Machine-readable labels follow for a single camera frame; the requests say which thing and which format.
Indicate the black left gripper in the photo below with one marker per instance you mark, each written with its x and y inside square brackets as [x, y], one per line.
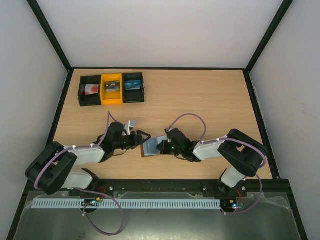
[136, 143]

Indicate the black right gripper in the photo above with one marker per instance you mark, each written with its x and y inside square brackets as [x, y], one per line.
[164, 146]

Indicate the brown leather card holder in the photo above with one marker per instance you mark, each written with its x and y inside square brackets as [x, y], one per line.
[159, 141]

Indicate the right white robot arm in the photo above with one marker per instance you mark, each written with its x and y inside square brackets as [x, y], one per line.
[245, 155]

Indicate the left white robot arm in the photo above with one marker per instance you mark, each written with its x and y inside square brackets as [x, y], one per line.
[54, 169]

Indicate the blue VIP card stack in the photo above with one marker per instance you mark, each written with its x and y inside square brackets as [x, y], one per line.
[131, 85]

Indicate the black VIP card stack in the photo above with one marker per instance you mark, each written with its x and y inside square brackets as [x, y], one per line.
[112, 86]

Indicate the red white card stack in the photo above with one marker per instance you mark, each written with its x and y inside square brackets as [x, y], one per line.
[91, 89]

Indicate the black storage bin right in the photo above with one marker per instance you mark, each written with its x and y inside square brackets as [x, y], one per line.
[133, 90]

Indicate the black storage bin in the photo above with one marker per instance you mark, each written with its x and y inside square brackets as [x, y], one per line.
[90, 100]
[133, 90]

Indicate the yellow storage bin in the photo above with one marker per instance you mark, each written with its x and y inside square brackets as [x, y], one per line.
[111, 98]

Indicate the black storage bin left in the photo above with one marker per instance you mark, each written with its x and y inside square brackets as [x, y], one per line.
[90, 100]

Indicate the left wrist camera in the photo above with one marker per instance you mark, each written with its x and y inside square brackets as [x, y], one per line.
[129, 126]

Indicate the black enclosure frame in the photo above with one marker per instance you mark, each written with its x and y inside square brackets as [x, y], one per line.
[274, 184]

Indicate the white slotted cable duct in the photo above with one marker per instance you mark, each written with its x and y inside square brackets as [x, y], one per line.
[193, 204]

